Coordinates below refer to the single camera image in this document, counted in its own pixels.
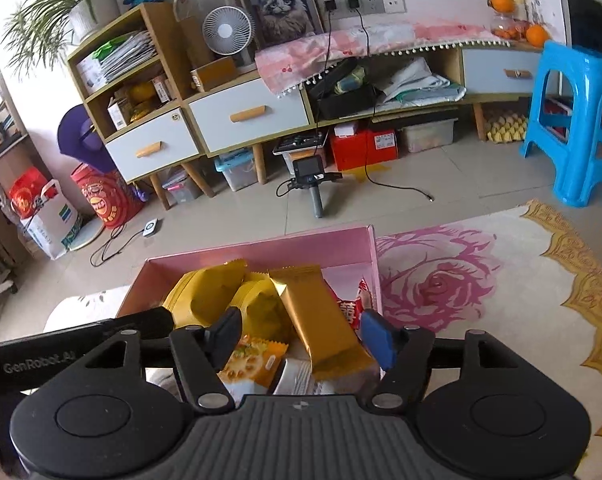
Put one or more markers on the yellow foam tray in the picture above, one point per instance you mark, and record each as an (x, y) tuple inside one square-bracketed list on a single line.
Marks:
[(506, 127)]

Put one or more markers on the white paper bag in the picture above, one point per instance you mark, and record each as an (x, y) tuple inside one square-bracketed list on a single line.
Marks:
[(51, 225)]

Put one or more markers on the red box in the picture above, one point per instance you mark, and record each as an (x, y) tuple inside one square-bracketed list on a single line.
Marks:
[(361, 152)]

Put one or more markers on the red gift bag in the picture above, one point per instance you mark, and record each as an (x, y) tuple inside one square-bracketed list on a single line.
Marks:
[(106, 200)]

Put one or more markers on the white carton box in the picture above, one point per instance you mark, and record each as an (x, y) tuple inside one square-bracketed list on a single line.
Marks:
[(88, 77)]

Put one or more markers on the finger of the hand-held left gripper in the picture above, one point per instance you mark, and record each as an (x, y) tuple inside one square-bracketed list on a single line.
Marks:
[(151, 321)]

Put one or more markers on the framed cat picture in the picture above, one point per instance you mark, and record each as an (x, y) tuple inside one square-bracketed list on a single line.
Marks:
[(281, 10)]

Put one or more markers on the black silver device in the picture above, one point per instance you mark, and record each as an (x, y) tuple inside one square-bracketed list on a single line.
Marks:
[(301, 144)]

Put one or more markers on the pile of folded bags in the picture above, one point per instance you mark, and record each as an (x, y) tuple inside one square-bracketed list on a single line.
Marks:
[(416, 85)]

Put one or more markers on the blue plastic stool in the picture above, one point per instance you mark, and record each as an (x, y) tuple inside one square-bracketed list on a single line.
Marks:
[(581, 110)]

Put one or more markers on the potted green plant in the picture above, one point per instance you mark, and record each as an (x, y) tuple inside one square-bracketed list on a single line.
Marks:
[(101, 10)]

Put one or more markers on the yellow snack packet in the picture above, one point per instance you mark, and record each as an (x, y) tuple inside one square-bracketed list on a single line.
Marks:
[(266, 310), (201, 295)]

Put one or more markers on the pink tasselled cloth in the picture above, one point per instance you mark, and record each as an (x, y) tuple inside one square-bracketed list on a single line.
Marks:
[(301, 55)]

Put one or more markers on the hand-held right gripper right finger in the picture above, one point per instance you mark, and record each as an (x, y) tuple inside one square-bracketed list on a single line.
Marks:
[(378, 342)]

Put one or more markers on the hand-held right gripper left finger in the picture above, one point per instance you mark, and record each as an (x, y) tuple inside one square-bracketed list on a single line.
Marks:
[(226, 335)]

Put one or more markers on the round white disc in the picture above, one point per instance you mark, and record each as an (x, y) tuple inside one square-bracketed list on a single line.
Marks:
[(88, 237)]

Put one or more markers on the small camera on grip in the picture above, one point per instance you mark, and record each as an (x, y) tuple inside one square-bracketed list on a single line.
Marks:
[(306, 170)]

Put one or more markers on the red snack packet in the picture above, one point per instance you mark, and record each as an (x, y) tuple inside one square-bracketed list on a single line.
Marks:
[(348, 307)]

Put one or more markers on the purple hat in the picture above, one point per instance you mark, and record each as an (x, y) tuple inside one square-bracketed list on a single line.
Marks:
[(73, 135)]

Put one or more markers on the clear storage box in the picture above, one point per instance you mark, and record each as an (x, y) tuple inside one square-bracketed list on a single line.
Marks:
[(426, 137), (181, 190)]

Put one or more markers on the low wooden cabinet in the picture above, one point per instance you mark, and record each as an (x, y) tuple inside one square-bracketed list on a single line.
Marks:
[(259, 162)]

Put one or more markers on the pink box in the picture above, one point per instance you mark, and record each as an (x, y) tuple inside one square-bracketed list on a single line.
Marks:
[(281, 255)]

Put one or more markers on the white desk fan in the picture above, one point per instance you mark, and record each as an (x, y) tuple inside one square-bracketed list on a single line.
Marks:
[(228, 30)]

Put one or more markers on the small red bag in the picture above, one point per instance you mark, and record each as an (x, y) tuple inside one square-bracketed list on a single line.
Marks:
[(26, 195)]

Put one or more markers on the orange printed snack packet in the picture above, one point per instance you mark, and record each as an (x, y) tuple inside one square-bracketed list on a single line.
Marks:
[(251, 365)]

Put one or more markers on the orange fruit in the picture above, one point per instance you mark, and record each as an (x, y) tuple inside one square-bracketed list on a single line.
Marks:
[(537, 36), (501, 0)]

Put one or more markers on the clear box blue lid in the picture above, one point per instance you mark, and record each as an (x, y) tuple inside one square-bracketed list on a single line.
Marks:
[(236, 175)]

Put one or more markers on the white round fan guard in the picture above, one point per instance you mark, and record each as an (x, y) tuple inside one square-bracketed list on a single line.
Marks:
[(193, 2)]

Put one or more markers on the wall socket strip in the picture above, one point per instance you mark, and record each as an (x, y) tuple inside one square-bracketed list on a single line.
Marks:
[(381, 4)]

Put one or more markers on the floral rug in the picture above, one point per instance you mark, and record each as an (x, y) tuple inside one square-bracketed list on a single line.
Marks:
[(506, 285)]

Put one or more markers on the wooden shelf cabinet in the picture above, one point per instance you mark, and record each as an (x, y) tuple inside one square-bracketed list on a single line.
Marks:
[(161, 60)]

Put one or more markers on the brown cardboard box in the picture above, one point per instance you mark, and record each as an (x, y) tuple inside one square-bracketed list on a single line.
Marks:
[(213, 75)]

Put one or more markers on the white power adapter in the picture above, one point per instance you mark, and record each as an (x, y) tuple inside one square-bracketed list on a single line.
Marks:
[(151, 227)]

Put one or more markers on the stack of papers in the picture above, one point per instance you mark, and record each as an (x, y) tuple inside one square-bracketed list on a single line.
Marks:
[(131, 55)]

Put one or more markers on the black bag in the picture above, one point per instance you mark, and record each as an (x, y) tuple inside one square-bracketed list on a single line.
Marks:
[(346, 102)]

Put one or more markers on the gold snack packet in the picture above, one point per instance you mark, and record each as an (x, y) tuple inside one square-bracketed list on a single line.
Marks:
[(316, 320)]

